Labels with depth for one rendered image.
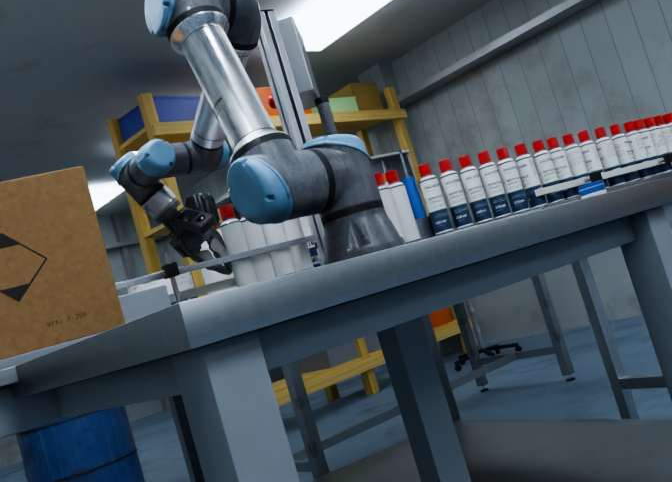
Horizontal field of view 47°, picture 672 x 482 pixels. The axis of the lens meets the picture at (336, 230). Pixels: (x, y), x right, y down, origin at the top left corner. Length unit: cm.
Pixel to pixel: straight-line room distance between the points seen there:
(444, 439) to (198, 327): 75
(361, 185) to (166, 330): 73
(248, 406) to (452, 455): 69
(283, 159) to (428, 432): 51
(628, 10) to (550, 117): 100
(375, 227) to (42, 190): 55
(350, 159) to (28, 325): 59
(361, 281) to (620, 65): 551
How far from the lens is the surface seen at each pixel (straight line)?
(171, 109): 560
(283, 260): 186
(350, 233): 132
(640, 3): 614
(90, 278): 128
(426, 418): 130
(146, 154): 170
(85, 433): 436
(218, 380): 67
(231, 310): 66
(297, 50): 188
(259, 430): 69
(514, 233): 95
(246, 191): 128
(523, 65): 662
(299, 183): 127
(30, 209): 130
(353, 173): 134
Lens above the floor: 80
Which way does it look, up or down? 5 degrees up
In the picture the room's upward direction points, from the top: 17 degrees counter-clockwise
